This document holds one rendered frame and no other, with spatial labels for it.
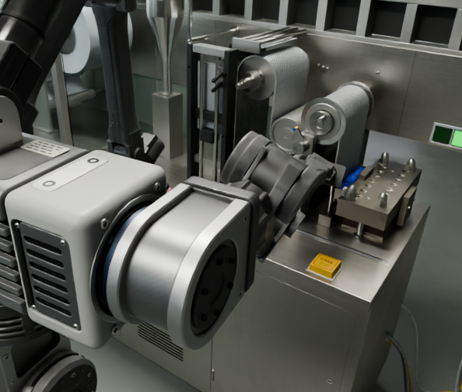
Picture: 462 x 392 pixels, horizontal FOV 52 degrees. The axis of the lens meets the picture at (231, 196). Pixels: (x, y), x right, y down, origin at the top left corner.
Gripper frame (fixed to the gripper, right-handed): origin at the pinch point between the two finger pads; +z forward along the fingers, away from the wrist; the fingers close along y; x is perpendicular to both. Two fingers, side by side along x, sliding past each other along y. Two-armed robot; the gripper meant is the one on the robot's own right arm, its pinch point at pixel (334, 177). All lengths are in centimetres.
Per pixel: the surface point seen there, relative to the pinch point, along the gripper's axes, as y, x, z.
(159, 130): -79, -2, 6
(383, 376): 27, -74, 84
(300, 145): -8.7, 5.0, -15.3
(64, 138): -102, -17, -18
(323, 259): 8.8, -24.9, -13.4
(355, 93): -3.0, 28.2, 1.1
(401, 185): 17.7, 5.1, 16.1
